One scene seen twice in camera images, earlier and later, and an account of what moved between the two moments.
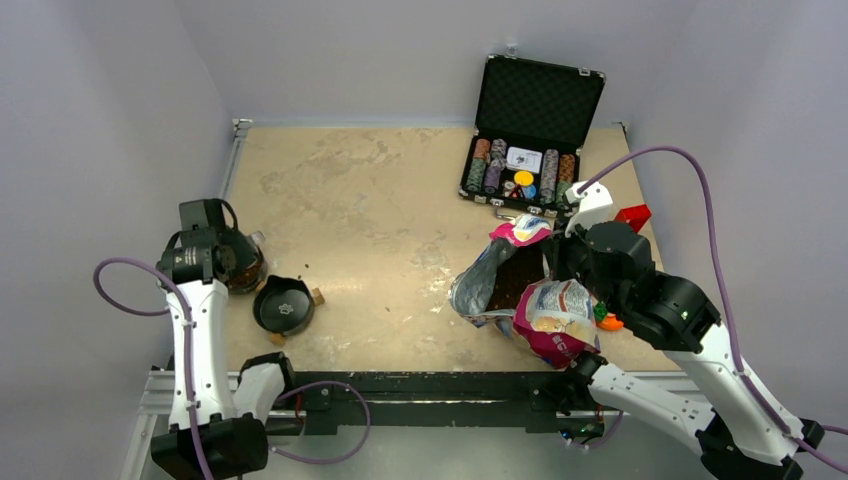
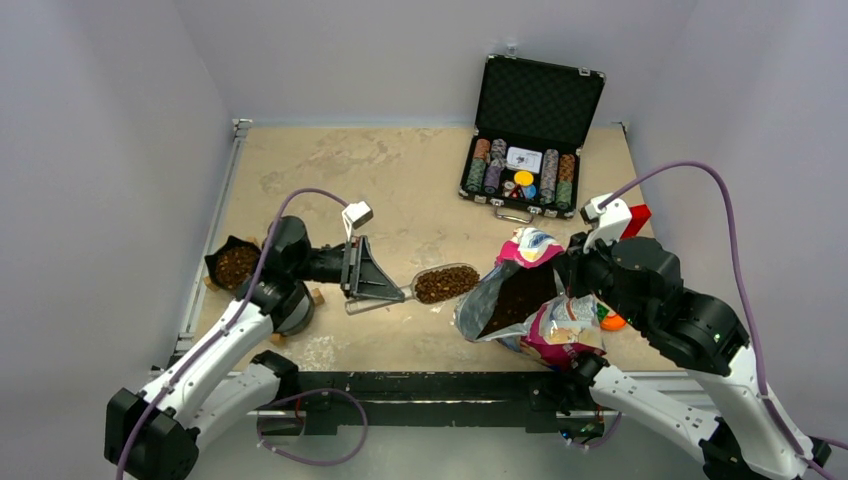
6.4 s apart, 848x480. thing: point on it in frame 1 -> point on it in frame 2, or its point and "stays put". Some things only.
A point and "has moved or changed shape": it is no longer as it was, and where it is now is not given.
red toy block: (637, 216) stays put
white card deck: (523, 159) stays put
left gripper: (235, 238) -> (364, 278)
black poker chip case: (533, 119) stays put
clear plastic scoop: (258, 237) -> (439, 284)
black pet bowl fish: (248, 270) stays put
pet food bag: (506, 283) has moved or changed shape
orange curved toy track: (611, 323) stays put
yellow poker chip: (524, 178) stays put
